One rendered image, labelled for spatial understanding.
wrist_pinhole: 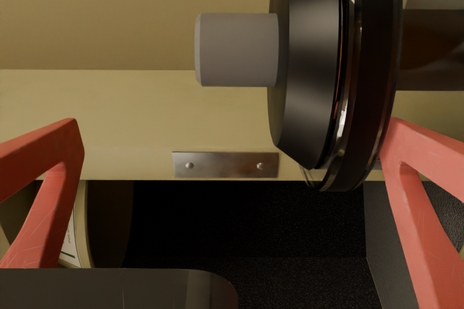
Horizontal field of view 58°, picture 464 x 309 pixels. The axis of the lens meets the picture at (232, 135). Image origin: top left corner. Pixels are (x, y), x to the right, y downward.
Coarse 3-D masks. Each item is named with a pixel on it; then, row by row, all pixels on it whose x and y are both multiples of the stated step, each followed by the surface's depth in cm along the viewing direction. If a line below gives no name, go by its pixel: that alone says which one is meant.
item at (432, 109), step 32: (352, 0) 11; (416, 0) 12; (448, 0) 12; (352, 32) 11; (416, 32) 12; (448, 32) 12; (352, 64) 11; (416, 64) 12; (448, 64) 12; (352, 96) 11; (416, 96) 12; (448, 96) 12; (384, 128) 12; (448, 128) 13; (320, 160) 14
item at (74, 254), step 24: (96, 192) 50; (120, 192) 51; (72, 216) 35; (96, 216) 49; (120, 216) 50; (72, 240) 36; (96, 240) 48; (120, 240) 49; (72, 264) 38; (96, 264) 44; (120, 264) 46
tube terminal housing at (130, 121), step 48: (0, 96) 32; (48, 96) 32; (96, 96) 33; (144, 96) 33; (192, 96) 33; (240, 96) 33; (96, 144) 28; (144, 144) 28; (192, 144) 28; (240, 144) 28; (0, 240) 33
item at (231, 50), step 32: (288, 0) 13; (320, 0) 12; (224, 32) 15; (256, 32) 15; (288, 32) 13; (320, 32) 12; (224, 64) 15; (256, 64) 15; (288, 64) 13; (320, 64) 12; (288, 96) 13; (320, 96) 12; (288, 128) 14; (320, 128) 13
